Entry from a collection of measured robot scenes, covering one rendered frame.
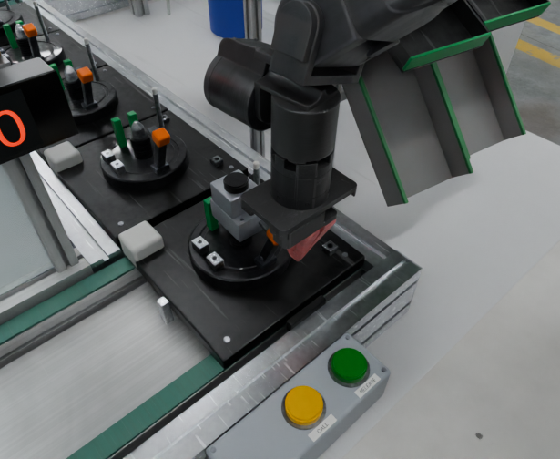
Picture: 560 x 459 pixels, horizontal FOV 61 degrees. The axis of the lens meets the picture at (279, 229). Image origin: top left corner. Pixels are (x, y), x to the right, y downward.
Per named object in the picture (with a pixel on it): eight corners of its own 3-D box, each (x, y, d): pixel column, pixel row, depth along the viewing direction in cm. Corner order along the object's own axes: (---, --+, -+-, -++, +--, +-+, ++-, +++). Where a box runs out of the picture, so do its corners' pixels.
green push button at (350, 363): (372, 372, 54) (375, 363, 53) (349, 394, 53) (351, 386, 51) (347, 349, 57) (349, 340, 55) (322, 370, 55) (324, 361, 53)
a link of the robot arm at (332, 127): (310, 109, 35) (356, 82, 38) (246, 77, 39) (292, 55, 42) (305, 181, 40) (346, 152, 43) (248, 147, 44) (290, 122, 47)
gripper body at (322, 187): (239, 209, 47) (235, 148, 42) (312, 168, 52) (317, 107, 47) (282, 247, 44) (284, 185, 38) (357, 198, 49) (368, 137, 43)
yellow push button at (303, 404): (330, 412, 51) (330, 403, 50) (302, 437, 49) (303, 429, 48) (304, 386, 53) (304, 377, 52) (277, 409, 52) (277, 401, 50)
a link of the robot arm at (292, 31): (319, 5, 32) (381, 15, 38) (205, -36, 37) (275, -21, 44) (276, 166, 38) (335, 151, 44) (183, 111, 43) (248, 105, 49)
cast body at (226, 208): (268, 228, 61) (267, 185, 56) (239, 243, 59) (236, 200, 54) (230, 193, 65) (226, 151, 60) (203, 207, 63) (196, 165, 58)
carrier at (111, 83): (169, 117, 92) (157, 55, 84) (49, 168, 81) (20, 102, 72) (111, 72, 105) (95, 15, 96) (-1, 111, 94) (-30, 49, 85)
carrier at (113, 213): (249, 178, 80) (245, 111, 71) (117, 248, 68) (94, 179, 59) (170, 117, 92) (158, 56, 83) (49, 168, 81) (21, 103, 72)
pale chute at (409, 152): (453, 177, 74) (473, 172, 70) (386, 207, 69) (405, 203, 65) (389, 2, 72) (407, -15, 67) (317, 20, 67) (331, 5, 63)
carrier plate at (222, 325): (363, 265, 66) (366, 255, 65) (224, 370, 55) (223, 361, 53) (254, 181, 79) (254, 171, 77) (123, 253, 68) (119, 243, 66)
